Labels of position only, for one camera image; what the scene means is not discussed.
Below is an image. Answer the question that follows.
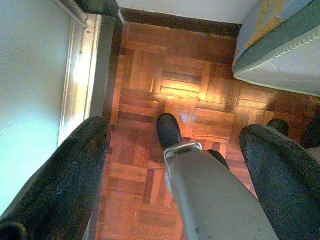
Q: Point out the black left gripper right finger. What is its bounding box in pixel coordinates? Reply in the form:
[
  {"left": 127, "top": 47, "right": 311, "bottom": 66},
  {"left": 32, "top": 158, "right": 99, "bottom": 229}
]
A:
[{"left": 239, "top": 124, "right": 320, "bottom": 240}]

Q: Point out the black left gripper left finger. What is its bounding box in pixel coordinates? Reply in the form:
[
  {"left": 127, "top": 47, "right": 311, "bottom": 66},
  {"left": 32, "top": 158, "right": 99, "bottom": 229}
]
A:
[{"left": 0, "top": 116, "right": 112, "bottom": 240}]

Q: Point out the black robot right foot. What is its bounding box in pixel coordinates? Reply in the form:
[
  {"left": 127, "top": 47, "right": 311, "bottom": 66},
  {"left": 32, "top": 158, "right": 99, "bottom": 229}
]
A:
[{"left": 267, "top": 118, "right": 290, "bottom": 137}]

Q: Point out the black robot foot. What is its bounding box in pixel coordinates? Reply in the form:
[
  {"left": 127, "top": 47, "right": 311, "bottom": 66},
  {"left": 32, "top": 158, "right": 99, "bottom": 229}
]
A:
[
  {"left": 156, "top": 113, "right": 184, "bottom": 152},
  {"left": 267, "top": 118, "right": 290, "bottom": 137}
]

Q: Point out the grey robot left leg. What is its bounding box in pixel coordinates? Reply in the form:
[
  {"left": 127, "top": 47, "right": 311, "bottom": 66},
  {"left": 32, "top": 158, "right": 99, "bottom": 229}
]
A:
[{"left": 163, "top": 141, "right": 280, "bottom": 240}]

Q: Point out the white door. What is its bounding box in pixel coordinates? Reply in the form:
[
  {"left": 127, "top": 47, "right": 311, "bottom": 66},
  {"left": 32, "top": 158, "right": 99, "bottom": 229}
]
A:
[{"left": 0, "top": 0, "right": 76, "bottom": 213}]

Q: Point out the black robot left foot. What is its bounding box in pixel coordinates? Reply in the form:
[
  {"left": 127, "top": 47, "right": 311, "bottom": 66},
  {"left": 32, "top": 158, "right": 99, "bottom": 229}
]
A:
[{"left": 156, "top": 113, "right": 184, "bottom": 152}]

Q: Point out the white mattress with teal band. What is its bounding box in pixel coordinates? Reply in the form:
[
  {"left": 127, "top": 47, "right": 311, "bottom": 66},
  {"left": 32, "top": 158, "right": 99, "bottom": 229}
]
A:
[{"left": 232, "top": 0, "right": 320, "bottom": 97}]

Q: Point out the dark wooden baseboard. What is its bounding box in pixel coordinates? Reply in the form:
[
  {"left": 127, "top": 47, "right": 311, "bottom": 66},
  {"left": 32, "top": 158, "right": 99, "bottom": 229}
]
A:
[{"left": 119, "top": 7, "right": 243, "bottom": 39}]

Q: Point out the white door frame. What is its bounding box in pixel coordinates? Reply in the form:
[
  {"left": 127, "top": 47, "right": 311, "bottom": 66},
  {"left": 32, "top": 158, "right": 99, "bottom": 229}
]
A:
[{"left": 57, "top": 13, "right": 104, "bottom": 151}]

